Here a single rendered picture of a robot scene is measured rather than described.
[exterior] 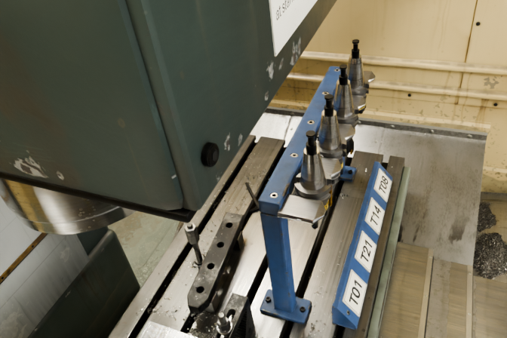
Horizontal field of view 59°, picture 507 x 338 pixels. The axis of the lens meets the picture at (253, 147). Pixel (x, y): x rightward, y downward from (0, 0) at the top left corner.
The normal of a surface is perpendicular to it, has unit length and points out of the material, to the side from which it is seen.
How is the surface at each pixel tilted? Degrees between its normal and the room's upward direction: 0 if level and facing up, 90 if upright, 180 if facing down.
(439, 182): 24
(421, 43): 90
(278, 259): 90
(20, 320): 90
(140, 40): 90
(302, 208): 0
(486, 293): 8
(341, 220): 0
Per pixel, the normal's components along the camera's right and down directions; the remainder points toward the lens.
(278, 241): -0.37, 0.61
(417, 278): -0.07, -0.85
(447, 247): -0.26, -0.47
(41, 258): 0.92, 0.15
